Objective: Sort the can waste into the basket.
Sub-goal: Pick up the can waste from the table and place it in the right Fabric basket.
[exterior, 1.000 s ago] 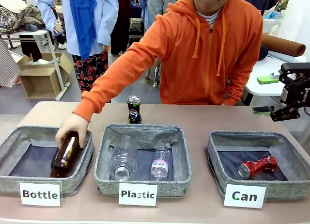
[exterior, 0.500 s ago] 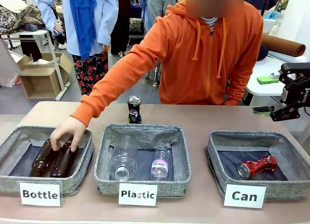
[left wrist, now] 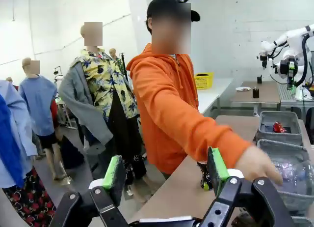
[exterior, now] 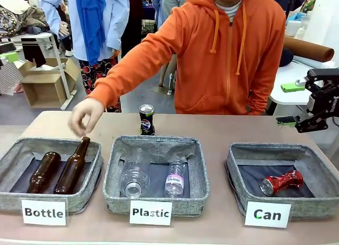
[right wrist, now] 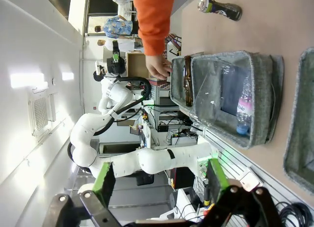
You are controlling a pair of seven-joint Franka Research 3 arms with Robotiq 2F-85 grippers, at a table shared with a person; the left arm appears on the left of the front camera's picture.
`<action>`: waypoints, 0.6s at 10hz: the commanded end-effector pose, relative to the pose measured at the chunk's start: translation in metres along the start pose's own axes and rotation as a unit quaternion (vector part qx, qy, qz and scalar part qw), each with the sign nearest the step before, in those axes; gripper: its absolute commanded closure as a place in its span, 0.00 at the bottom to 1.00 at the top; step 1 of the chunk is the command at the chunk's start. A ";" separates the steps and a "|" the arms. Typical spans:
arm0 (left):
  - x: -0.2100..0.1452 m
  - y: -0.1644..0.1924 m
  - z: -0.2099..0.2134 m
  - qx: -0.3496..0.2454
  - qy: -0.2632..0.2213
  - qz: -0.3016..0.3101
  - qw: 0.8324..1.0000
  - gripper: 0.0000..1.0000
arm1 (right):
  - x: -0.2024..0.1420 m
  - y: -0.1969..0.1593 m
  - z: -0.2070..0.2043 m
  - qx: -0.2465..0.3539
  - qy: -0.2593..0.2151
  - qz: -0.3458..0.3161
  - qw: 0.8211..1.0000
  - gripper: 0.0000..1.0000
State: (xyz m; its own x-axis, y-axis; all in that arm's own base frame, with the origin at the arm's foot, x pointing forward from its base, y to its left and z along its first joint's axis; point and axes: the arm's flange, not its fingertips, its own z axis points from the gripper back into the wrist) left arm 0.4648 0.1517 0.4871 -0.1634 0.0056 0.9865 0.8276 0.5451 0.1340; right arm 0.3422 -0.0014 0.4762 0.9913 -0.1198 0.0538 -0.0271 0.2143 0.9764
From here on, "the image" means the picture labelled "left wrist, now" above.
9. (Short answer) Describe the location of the person's right forearm orange sleeve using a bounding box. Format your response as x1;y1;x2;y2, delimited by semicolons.
193;115;254;170

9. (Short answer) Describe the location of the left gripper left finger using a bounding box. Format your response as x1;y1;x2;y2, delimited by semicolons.
49;154;129;227

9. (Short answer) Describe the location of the person in orange hoodie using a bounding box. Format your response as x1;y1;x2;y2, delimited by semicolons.
126;0;254;181

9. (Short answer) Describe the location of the brown background table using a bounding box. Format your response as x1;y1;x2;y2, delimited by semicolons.
230;80;281;111

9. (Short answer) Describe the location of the yellow plastic crate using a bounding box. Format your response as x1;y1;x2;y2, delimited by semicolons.
194;72;214;90

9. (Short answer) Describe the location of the grey basket labelled Plastic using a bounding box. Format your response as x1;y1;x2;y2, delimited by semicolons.
256;139;314;212

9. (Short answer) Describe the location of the long white table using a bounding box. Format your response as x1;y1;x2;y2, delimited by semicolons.
197;77;234;115

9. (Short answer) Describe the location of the person in blue shirt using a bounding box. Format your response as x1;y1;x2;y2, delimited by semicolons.
0;79;58;227

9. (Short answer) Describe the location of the grey basket labelled Bottle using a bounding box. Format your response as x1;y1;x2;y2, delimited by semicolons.
291;215;314;227

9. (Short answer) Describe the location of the clear crushed plastic bottle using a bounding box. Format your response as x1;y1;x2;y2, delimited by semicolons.
271;160;314;196

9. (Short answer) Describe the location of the person's right hand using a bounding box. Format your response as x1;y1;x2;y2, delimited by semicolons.
235;145;284;186

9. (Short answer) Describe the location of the grey basket labelled Can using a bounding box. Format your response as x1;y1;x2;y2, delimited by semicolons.
254;111;304;146

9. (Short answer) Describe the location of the crushed red soda can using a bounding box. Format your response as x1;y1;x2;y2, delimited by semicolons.
272;121;288;134

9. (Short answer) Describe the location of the black Pepsi can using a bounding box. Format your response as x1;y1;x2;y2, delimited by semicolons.
197;160;214;191

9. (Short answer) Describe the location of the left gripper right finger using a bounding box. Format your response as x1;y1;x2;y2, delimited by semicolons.
196;145;295;227

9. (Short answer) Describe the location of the mannequin yellow floral shirt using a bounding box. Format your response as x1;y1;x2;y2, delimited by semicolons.
58;22;148;186

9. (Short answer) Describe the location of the mannequin blue sweater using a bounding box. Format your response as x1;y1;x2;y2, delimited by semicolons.
18;57;73;181

